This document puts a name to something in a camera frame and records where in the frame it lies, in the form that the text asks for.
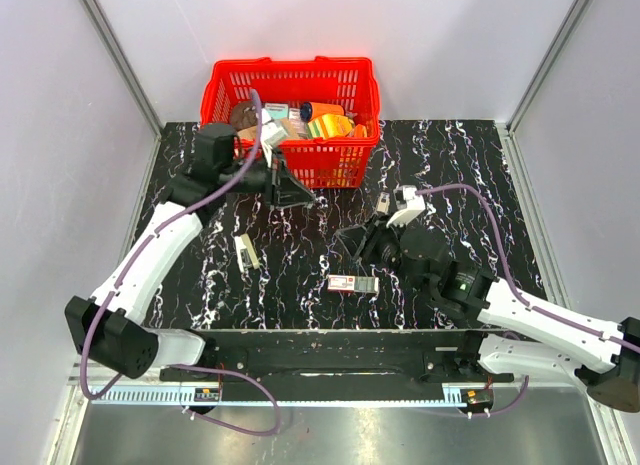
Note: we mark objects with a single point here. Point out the teal white small box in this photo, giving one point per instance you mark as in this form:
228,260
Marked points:
277,111

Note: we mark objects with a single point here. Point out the aluminium frame rail front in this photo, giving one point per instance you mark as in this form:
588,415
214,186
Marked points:
328,390

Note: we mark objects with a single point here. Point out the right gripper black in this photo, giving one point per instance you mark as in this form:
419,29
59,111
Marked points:
356,237

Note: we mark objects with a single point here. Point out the red plastic shopping basket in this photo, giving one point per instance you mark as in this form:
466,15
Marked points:
338,163

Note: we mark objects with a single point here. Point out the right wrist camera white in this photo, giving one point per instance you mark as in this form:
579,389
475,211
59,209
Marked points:
409,205

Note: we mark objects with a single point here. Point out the red white staple box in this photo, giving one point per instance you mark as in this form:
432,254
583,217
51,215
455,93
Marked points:
341,283

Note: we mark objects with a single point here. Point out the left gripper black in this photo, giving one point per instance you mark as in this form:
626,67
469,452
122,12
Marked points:
285,191

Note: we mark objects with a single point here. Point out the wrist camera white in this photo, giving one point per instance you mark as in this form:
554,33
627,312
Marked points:
409,205
271,133

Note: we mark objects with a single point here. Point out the grey staple strip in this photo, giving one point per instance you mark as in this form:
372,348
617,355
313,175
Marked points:
366,284

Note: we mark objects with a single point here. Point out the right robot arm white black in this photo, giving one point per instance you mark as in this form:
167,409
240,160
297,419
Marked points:
599,357

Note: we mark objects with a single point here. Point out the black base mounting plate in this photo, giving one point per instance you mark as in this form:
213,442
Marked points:
433,356

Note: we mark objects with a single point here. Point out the brown cardboard box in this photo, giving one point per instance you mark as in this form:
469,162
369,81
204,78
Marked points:
292,132

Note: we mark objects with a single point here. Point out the brown round cookie pack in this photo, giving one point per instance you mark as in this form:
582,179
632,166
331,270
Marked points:
243,116

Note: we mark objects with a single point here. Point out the orange bottle blue cap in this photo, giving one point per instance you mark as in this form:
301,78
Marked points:
310,111

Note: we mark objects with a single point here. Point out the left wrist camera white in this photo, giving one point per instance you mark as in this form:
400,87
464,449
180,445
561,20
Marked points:
271,133

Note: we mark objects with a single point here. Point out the yellow green snack pack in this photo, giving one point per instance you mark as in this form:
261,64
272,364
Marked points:
329,126

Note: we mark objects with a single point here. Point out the beige staple remover tool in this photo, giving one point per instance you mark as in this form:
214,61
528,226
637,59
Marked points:
383,203

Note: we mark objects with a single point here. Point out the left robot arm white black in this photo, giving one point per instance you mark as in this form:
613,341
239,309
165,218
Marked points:
107,326

